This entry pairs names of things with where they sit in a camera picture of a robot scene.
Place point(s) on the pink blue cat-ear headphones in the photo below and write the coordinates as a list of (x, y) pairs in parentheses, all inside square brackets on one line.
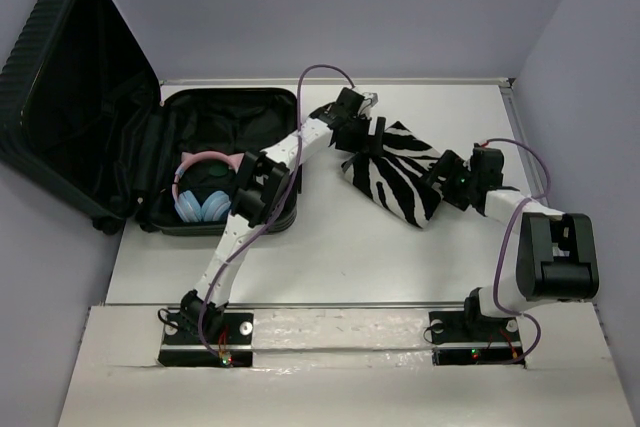
[(217, 205)]

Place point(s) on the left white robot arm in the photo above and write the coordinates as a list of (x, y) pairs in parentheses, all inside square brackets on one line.
[(263, 181)]

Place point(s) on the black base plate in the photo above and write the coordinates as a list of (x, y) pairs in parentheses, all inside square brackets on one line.
[(457, 342), (181, 347)]

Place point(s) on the black hard-shell suitcase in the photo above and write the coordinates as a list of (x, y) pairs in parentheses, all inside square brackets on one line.
[(82, 116)]

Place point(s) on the green round disc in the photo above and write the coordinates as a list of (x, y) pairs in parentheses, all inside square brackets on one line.
[(218, 169)]

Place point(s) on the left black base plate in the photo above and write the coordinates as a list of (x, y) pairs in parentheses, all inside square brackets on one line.
[(181, 347)]

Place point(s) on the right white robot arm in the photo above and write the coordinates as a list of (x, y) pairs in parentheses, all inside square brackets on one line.
[(546, 255)]

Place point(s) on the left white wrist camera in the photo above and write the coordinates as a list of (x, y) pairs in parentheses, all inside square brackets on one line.
[(370, 99)]

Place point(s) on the zebra print pouch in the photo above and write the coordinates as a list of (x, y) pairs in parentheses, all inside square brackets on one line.
[(394, 179)]

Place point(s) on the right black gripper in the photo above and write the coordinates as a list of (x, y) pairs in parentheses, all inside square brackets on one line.
[(450, 163)]

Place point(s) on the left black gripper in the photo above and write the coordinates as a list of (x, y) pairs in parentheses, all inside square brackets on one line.
[(373, 143)]

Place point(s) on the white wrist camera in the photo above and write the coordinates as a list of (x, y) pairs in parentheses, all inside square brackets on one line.
[(370, 99), (482, 146)]

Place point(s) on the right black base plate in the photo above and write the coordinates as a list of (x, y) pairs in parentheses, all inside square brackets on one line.
[(457, 342)]

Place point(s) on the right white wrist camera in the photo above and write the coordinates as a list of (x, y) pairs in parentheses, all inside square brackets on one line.
[(482, 146)]

